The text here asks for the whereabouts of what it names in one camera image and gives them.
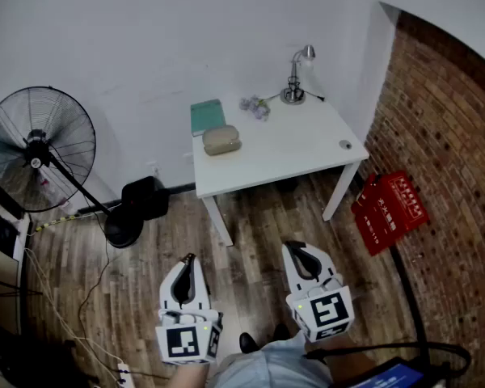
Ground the black fan cable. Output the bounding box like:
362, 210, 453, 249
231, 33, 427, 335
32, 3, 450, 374
78, 216, 120, 363

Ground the beige glasses case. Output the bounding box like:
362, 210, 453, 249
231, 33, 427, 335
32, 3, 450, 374
201, 124, 243, 157

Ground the person's right forearm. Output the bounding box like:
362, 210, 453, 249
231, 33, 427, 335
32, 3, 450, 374
306, 333, 379, 382

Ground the white power strip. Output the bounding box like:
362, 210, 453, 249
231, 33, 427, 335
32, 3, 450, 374
116, 361, 137, 388

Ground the black strap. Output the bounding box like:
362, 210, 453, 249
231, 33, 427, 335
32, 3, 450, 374
305, 340, 472, 379

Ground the black lamp cable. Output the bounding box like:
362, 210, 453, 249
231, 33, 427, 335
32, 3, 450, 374
298, 89, 325, 103

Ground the person's light blue clothing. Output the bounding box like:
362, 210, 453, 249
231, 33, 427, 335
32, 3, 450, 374
209, 333, 332, 388

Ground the person's left forearm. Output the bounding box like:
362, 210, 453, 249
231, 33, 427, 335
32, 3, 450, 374
169, 361, 211, 388

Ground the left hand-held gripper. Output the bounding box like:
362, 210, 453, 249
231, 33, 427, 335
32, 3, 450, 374
155, 253, 224, 365

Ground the yellow black striped strip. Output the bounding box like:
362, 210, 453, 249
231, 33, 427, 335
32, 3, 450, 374
34, 214, 82, 232

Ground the silver desk lamp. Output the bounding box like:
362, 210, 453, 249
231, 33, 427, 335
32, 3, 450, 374
280, 44, 317, 105

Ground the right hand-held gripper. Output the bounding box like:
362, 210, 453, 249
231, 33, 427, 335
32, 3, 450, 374
281, 241, 356, 344

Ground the white power cable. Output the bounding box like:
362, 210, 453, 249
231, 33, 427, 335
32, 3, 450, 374
23, 248, 122, 379

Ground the purple artificial flower sprig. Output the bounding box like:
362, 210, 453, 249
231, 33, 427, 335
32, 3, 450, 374
238, 93, 282, 121

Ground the white table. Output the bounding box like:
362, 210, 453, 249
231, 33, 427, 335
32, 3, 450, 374
192, 93, 370, 247

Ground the black bag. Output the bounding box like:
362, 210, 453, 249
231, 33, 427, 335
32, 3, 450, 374
120, 175, 171, 221

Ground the person's black shoe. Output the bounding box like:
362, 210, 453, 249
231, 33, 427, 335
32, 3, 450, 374
272, 323, 292, 343
239, 332, 259, 354

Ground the teal book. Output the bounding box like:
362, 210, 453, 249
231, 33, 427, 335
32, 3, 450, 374
190, 99, 226, 137

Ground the black standing fan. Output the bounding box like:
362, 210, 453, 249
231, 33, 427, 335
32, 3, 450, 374
0, 86, 145, 249

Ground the black tablet with blue screen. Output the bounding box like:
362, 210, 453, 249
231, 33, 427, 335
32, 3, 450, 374
335, 357, 425, 388

